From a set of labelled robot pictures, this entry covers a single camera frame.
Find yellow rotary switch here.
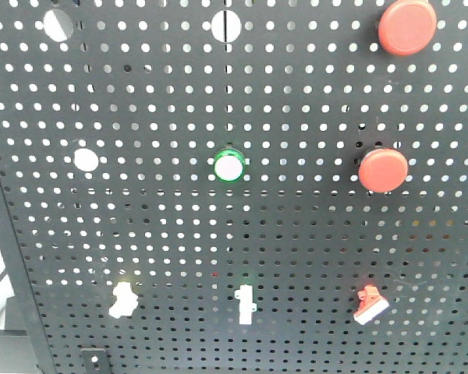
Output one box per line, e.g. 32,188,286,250
108,281,139,319

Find red rotary switch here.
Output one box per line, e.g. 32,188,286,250
353,285,389,326

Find green illuminated push button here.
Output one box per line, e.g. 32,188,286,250
213,148,246,182

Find black perforated pegboard panel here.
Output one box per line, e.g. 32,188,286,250
0,1,468,373

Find lower red mushroom button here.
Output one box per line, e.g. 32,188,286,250
358,148,409,193

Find red mushroom button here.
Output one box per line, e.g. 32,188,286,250
358,148,409,193
378,0,437,56

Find left black desk clamp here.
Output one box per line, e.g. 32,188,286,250
80,348,111,374

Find upper red mushroom button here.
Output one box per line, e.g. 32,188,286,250
378,0,437,56

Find black box on desk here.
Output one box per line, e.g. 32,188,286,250
0,296,38,373

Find green rotary switch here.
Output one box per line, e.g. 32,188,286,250
234,284,257,326

